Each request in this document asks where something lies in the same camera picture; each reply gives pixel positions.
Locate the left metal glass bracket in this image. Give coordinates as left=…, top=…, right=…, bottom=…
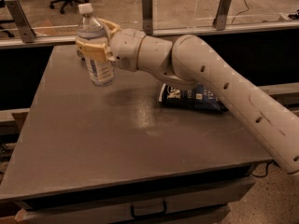
left=5, top=0, right=36, bottom=43

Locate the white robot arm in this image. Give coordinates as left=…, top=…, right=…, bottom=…
left=76, top=18, right=299, bottom=176

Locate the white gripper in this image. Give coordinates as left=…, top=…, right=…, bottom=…
left=76, top=19, right=146, bottom=72

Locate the grey metal drawer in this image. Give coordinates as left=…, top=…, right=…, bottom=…
left=15, top=176, right=254, bottom=224

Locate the black drawer handle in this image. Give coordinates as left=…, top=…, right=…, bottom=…
left=130, top=200, right=167, bottom=219

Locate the metal glass bracket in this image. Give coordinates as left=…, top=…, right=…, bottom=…
left=142, top=0, right=153, bottom=35
left=213, top=0, right=232, bottom=31
left=5, top=0, right=36, bottom=43

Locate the black floor cable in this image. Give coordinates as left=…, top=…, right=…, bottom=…
left=250, top=161, right=275, bottom=178

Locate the clear blue plastic water bottle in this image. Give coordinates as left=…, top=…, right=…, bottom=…
left=76, top=3, right=114, bottom=86

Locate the right metal glass bracket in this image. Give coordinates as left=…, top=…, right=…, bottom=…
left=213, top=0, right=232, bottom=31

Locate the dark blue snack bag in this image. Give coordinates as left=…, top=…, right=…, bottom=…
left=159, top=84, right=227, bottom=112

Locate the middle metal glass bracket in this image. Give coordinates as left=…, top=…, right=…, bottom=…
left=142, top=0, right=153, bottom=35

